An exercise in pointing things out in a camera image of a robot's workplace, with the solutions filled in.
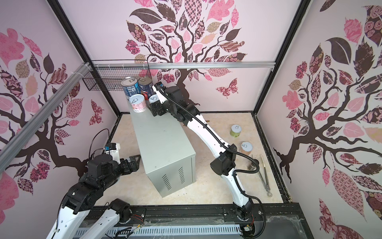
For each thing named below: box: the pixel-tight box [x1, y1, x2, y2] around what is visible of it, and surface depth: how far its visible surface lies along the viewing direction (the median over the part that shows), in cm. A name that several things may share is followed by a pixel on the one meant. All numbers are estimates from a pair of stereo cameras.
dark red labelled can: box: [137, 76, 155, 101], surface depth 76 cm
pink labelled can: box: [128, 93, 147, 114], surface depth 73 cm
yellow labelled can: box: [148, 94, 160, 104], surface depth 73 cm
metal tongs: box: [257, 154, 273, 198], surface depth 84 cm
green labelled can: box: [229, 123, 242, 138], surface depth 106 cm
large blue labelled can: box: [120, 76, 141, 101], surface depth 74 cm
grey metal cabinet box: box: [126, 98, 196, 198], surface depth 64 cm
